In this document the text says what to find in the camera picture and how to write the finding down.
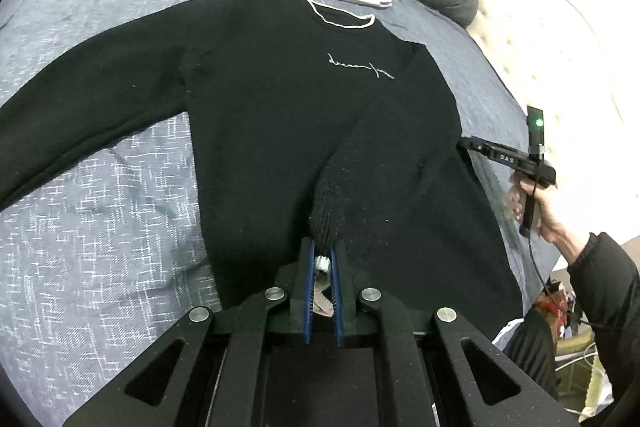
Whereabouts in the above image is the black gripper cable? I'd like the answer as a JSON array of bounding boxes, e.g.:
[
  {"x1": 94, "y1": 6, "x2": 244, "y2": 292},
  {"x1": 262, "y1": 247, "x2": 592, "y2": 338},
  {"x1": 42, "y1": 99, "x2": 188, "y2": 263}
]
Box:
[{"x1": 527, "y1": 232, "x2": 626, "y2": 333}]

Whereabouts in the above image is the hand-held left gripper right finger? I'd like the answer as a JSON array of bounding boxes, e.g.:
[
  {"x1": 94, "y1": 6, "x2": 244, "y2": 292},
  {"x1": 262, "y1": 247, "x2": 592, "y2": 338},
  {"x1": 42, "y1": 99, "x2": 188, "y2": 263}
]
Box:
[{"x1": 331, "y1": 239, "x2": 581, "y2": 427}]

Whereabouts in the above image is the cream tufted headboard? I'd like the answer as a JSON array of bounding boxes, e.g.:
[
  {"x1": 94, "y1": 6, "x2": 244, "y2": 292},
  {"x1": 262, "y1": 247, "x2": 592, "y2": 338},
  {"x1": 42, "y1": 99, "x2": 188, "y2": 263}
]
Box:
[{"x1": 435, "y1": 0, "x2": 640, "y2": 258}]

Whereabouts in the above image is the orange object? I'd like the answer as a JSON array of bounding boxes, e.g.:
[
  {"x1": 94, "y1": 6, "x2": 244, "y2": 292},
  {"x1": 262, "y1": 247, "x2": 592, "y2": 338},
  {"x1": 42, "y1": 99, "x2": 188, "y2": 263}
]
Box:
[{"x1": 535, "y1": 287, "x2": 571, "y2": 323}]

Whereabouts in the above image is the black sweater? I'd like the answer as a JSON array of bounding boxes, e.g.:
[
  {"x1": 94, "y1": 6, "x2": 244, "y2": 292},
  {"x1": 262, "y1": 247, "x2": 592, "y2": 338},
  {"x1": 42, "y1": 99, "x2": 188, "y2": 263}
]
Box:
[{"x1": 0, "y1": 0, "x2": 523, "y2": 323}]

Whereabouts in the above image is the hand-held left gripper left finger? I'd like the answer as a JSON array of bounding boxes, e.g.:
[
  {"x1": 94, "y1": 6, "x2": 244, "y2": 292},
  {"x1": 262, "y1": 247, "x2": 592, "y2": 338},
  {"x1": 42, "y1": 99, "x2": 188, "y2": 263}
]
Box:
[{"x1": 62, "y1": 237, "x2": 317, "y2": 427}]

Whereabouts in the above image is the person's right hand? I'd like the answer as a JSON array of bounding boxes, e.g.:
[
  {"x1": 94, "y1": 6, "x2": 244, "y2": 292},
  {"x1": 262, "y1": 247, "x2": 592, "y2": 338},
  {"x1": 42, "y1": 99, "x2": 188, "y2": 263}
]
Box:
[{"x1": 502, "y1": 169, "x2": 586, "y2": 245}]

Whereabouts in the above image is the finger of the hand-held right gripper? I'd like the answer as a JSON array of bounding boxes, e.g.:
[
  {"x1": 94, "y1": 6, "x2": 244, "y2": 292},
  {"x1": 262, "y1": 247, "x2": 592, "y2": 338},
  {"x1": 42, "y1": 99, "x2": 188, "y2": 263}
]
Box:
[{"x1": 457, "y1": 135, "x2": 496, "y2": 162}]

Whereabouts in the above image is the person's right forearm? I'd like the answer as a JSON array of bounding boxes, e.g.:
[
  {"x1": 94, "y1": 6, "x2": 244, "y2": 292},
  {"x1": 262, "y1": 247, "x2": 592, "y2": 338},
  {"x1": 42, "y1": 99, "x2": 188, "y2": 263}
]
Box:
[{"x1": 555, "y1": 227, "x2": 640, "y2": 339}]

